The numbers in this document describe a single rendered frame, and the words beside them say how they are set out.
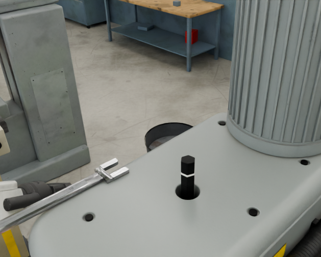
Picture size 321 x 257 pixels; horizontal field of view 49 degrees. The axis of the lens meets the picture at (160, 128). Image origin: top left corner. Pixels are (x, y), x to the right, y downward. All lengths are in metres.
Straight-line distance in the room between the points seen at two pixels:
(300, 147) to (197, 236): 0.24
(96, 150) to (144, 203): 3.40
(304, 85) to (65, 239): 0.39
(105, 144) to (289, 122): 3.47
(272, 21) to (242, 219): 0.27
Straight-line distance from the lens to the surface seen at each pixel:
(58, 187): 1.16
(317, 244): 0.62
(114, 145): 3.94
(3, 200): 1.07
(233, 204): 0.52
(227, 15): 5.85
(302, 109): 0.58
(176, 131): 3.11
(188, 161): 0.50
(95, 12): 7.96
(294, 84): 0.56
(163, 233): 0.48
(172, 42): 6.16
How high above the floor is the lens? 2.26
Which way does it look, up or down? 33 degrees down
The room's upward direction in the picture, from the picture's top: 2 degrees counter-clockwise
